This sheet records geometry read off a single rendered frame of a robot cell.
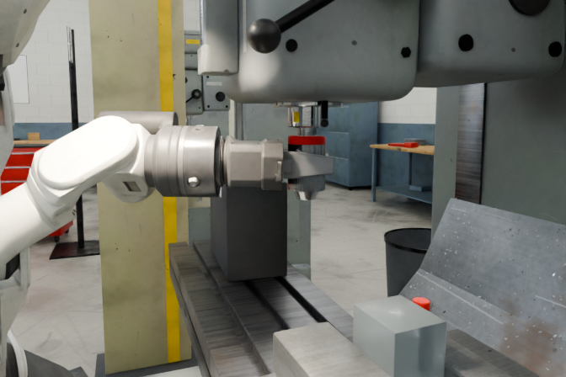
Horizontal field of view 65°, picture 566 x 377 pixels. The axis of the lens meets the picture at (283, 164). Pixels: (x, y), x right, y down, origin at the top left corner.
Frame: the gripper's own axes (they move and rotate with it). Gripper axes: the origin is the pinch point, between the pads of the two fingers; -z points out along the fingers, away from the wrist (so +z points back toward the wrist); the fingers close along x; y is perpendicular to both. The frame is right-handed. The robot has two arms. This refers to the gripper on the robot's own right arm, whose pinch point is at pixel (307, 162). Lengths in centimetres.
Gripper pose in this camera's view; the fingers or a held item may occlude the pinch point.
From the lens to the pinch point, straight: 55.2
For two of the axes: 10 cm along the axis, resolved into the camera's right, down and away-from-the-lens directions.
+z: -10.0, -0.1, -0.3
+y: -0.1, 9.9, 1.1
